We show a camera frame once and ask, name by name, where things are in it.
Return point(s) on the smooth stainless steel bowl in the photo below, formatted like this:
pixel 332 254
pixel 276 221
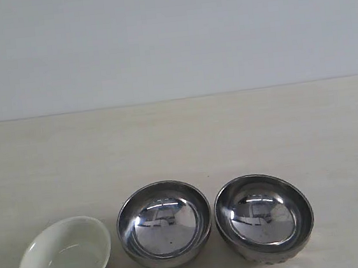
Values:
pixel 165 224

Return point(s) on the patterned stainless steel bowl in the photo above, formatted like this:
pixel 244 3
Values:
pixel 263 219

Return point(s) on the white ceramic bowl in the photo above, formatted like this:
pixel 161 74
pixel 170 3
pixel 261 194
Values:
pixel 74 242

